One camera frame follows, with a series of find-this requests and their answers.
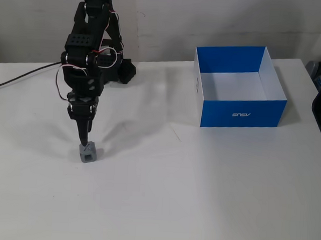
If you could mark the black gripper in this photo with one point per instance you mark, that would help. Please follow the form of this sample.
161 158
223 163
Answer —
81 111

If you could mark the gray object with blue label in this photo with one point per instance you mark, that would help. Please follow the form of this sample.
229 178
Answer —
314 69

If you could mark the blue white cardboard box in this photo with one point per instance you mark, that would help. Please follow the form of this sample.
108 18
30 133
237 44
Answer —
241 113

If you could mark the black table clamp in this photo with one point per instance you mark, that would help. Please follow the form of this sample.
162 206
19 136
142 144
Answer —
128 71

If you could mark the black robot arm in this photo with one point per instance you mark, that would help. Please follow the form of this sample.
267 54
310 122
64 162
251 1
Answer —
87 27

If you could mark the gray block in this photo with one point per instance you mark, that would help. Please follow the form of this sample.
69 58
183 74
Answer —
88 154

